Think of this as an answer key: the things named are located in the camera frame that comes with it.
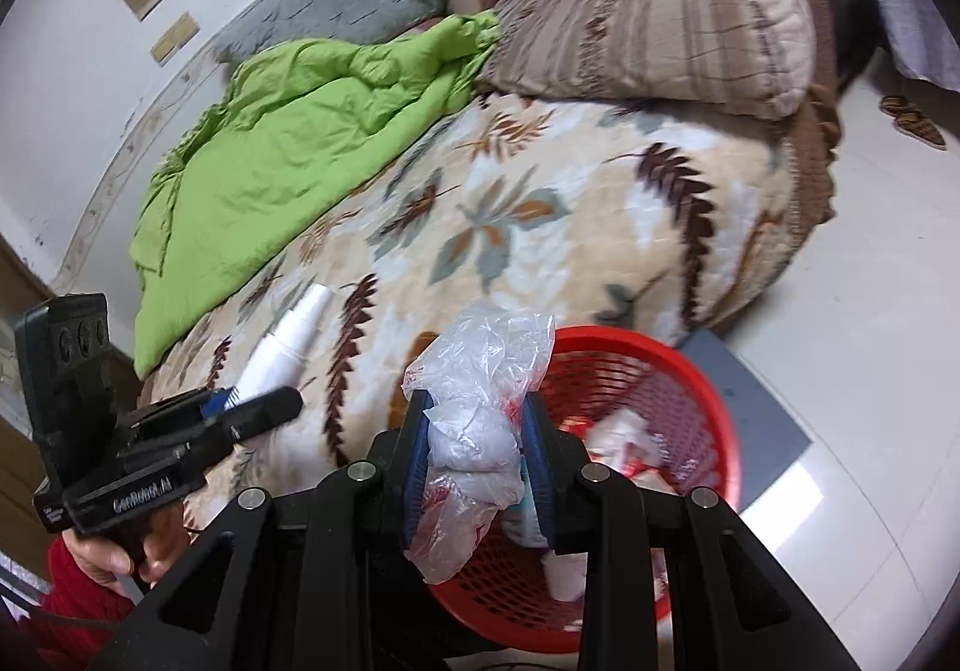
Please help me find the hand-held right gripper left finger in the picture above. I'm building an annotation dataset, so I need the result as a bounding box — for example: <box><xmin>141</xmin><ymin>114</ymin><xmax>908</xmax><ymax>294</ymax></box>
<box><xmin>90</xmin><ymin>387</ymin><xmax>437</xmax><ymax>671</ymax></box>

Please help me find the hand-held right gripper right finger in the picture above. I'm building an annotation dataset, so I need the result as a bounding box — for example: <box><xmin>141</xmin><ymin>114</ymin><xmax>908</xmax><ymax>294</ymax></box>
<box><xmin>521</xmin><ymin>390</ymin><xmax>860</xmax><ymax>671</ymax></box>

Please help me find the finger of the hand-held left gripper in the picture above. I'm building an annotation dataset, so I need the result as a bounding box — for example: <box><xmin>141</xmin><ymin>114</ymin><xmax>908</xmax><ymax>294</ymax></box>
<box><xmin>191</xmin><ymin>386</ymin><xmax>305</xmax><ymax>454</ymax></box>
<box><xmin>131</xmin><ymin>387</ymin><xmax>242</xmax><ymax>429</ymax></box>

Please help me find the white spray bottle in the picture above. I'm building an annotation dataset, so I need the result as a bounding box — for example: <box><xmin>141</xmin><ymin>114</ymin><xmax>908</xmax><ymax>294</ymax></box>
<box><xmin>236</xmin><ymin>282</ymin><xmax>335</xmax><ymax>406</ymax></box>

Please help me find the clear plastic bag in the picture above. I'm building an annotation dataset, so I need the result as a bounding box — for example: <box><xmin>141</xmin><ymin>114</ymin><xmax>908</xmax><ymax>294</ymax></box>
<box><xmin>403</xmin><ymin>302</ymin><xmax>557</xmax><ymax>586</ymax></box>

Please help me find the red plastic mesh basket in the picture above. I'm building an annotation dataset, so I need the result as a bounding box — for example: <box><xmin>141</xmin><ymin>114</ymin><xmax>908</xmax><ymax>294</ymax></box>
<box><xmin>427</xmin><ymin>326</ymin><xmax>743</xmax><ymax>653</ymax></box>

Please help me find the person's left forearm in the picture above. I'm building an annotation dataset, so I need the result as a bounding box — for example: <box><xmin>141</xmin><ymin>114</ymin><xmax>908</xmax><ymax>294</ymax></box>
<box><xmin>0</xmin><ymin>536</ymin><xmax>143</xmax><ymax>671</ymax></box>

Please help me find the person's left hand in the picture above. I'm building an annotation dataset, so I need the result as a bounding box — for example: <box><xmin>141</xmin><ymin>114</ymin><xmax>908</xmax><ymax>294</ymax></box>
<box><xmin>60</xmin><ymin>517</ymin><xmax>192</xmax><ymax>601</ymax></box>

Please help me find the teal wet wipe packet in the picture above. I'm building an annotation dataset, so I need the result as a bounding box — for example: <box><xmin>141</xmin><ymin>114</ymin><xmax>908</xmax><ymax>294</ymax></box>
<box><xmin>501</xmin><ymin>457</ymin><xmax>545</xmax><ymax>548</ymax></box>

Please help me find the white paper scrap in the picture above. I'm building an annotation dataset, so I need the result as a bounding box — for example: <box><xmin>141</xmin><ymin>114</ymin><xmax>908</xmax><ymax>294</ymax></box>
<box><xmin>541</xmin><ymin>551</ymin><xmax>587</xmax><ymax>601</ymax></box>

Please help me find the crumpled white tissue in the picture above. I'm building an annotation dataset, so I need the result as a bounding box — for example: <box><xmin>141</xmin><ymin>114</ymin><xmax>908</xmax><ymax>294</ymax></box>
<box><xmin>583</xmin><ymin>408</ymin><xmax>665</xmax><ymax>477</ymax></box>

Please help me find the wooden glass door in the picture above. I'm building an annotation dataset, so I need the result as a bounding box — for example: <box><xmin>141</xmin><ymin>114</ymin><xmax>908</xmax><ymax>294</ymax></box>
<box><xmin>0</xmin><ymin>232</ymin><xmax>72</xmax><ymax>589</ymax></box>

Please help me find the grey floor mat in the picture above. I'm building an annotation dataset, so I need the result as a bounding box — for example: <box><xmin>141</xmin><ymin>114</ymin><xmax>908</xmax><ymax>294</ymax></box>
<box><xmin>675</xmin><ymin>327</ymin><xmax>812</xmax><ymax>514</ymax></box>

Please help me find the green quilt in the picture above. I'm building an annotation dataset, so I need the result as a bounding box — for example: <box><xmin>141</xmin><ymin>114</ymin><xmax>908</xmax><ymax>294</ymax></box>
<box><xmin>129</xmin><ymin>11</ymin><xmax>502</xmax><ymax>379</ymax></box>

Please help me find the floral beige blanket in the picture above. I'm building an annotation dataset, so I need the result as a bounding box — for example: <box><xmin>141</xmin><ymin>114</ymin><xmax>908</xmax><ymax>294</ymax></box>
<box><xmin>139</xmin><ymin>82</ymin><xmax>841</xmax><ymax>544</ymax></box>

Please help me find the striped brown pillow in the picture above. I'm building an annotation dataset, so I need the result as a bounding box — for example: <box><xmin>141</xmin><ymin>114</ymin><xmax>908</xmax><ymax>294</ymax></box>
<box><xmin>472</xmin><ymin>0</ymin><xmax>818</xmax><ymax>121</ymax></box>

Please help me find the pale hanging cloth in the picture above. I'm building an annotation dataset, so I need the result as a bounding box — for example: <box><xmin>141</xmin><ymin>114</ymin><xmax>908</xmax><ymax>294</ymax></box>
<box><xmin>866</xmin><ymin>0</ymin><xmax>960</xmax><ymax>83</ymax></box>

